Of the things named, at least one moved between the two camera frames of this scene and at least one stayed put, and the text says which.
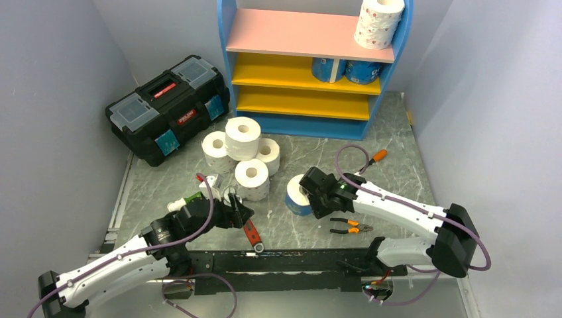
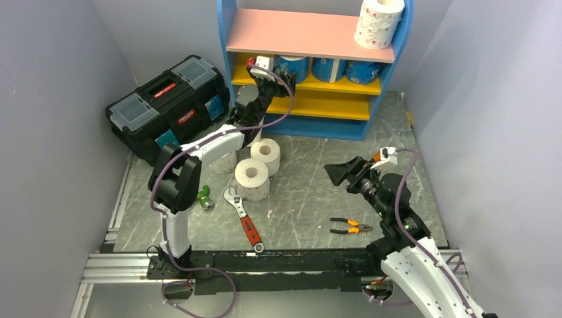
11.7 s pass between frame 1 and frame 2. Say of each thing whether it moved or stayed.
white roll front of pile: stayed
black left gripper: moved
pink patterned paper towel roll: stayed
